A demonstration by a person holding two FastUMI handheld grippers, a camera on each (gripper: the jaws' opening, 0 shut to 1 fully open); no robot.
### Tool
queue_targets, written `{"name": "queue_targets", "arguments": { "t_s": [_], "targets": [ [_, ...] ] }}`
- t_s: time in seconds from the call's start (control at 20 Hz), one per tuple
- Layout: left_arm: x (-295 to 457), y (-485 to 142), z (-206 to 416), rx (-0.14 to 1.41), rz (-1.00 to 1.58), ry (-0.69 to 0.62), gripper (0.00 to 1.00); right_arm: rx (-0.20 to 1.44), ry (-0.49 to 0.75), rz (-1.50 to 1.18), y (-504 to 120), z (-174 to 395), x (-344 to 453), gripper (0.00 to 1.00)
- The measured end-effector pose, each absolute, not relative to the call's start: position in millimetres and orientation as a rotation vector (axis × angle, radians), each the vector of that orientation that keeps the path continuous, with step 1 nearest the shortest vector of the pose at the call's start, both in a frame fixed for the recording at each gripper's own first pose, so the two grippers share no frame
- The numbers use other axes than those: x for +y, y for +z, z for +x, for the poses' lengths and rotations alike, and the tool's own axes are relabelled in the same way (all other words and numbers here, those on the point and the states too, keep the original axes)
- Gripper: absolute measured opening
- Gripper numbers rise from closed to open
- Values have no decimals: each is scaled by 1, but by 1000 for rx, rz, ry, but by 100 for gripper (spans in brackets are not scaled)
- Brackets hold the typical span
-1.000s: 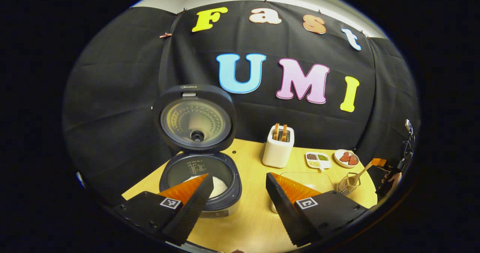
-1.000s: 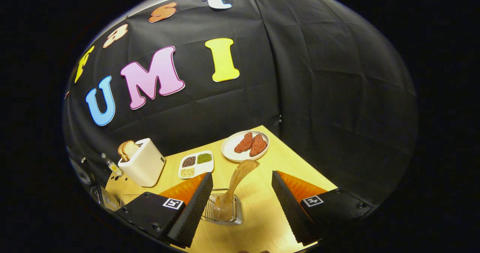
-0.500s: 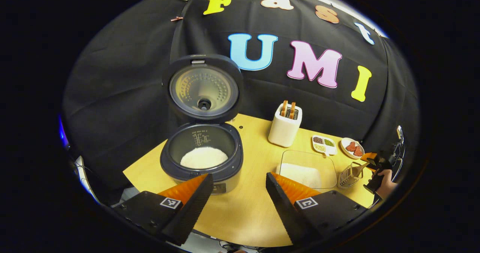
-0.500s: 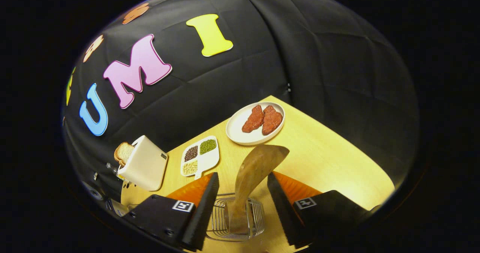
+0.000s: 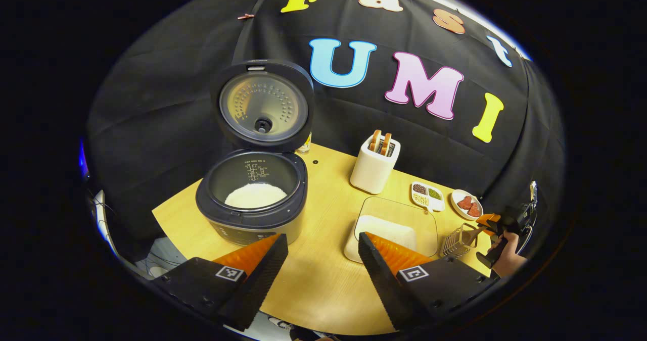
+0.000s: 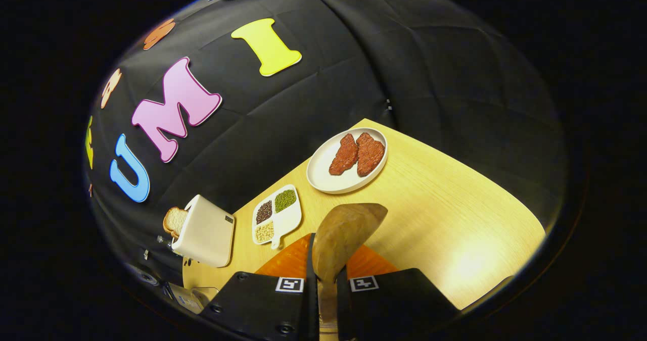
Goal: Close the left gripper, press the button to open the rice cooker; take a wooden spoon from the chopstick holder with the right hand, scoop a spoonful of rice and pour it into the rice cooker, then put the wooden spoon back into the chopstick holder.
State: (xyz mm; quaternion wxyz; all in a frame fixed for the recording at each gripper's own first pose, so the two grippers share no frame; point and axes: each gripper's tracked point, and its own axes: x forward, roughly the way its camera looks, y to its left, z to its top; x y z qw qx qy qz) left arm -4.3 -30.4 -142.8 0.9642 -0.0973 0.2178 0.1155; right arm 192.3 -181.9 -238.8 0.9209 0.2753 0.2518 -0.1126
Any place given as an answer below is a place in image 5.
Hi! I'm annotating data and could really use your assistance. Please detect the white divided dish of beans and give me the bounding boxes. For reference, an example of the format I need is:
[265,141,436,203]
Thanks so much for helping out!
[410,181,445,213]

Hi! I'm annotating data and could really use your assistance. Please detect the metal wire chopstick holder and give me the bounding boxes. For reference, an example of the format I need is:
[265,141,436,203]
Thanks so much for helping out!
[442,223,478,259]

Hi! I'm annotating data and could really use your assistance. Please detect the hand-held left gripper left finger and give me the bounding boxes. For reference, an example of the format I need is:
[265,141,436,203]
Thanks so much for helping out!
[152,233,289,331]

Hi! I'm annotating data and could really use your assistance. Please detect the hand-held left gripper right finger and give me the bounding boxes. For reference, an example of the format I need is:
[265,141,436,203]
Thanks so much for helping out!
[358,231,501,331]

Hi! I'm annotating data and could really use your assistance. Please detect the clear container of rice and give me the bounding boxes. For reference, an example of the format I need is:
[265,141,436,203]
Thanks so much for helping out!
[344,196,438,264]

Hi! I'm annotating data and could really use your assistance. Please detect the white round plate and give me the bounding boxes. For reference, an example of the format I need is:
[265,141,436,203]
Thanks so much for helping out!
[450,189,484,221]

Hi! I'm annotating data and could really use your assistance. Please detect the dark rice cooker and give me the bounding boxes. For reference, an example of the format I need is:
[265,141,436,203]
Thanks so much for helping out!
[196,59,314,246]

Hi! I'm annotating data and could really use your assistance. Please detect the black backdrop cloth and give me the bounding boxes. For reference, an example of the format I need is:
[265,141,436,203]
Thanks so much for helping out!
[86,0,566,261]

